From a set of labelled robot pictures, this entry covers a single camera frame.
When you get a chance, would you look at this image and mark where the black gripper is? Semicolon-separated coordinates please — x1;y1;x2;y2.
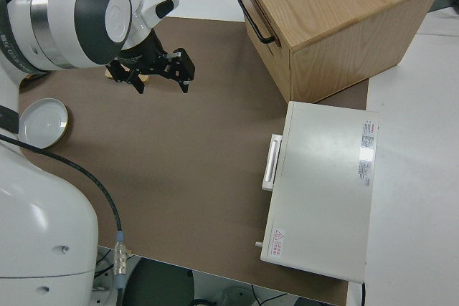
105;32;197;95

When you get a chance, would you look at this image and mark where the gray round plate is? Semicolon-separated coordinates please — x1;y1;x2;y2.
18;97;70;150

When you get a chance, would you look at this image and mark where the wooden mug rack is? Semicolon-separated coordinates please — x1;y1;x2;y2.
104;64;150;83

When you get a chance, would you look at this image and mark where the brown table mat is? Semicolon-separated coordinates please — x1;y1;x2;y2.
19;16;370;306

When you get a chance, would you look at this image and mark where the white toaster oven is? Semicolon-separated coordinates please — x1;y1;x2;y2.
253;100;380;284

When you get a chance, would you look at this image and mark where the dark round floor base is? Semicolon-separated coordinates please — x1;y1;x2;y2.
121;257;197;306

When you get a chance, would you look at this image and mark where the black box handle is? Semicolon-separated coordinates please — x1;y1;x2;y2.
236;0;277;44

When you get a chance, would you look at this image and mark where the toaster oven door handle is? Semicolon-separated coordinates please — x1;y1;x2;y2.
261;134;283;192

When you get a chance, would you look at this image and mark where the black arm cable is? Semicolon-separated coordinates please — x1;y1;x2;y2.
0;133;130;306

